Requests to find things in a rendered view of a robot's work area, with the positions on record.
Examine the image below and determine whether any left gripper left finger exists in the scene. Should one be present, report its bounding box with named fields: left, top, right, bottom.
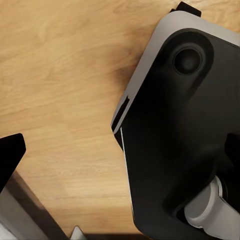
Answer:
left=0, top=133, right=26, bottom=193

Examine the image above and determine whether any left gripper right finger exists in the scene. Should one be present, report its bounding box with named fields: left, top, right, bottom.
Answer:
left=224, top=132, right=240, bottom=173

